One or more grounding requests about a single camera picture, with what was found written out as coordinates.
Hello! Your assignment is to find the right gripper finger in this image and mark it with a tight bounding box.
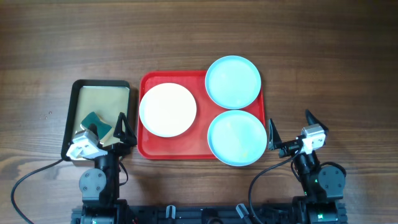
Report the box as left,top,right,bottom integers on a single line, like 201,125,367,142
268,118,282,151
305,110,328,133

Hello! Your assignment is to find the light blue plate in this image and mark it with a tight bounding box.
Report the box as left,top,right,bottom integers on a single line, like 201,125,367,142
205,55,262,110
207,110,267,167

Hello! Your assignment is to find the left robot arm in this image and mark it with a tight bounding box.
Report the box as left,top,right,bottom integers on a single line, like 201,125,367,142
67,113,137,224

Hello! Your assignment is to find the black tray with water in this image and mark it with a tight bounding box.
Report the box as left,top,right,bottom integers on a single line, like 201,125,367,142
60,80,131,161

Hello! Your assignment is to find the white round plate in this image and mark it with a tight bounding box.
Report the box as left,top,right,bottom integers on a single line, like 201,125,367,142
139,83,197,138

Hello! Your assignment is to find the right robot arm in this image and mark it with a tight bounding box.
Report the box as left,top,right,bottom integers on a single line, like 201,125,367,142
268,110,348,224

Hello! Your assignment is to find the red plastic tray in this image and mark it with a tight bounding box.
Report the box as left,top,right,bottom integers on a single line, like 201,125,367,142
137,70,267,161

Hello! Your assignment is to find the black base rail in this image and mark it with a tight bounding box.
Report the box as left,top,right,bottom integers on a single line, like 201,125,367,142
70,203,348,224

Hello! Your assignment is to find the green yellow sponge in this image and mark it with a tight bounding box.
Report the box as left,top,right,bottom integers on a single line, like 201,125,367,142
80,112,119,147

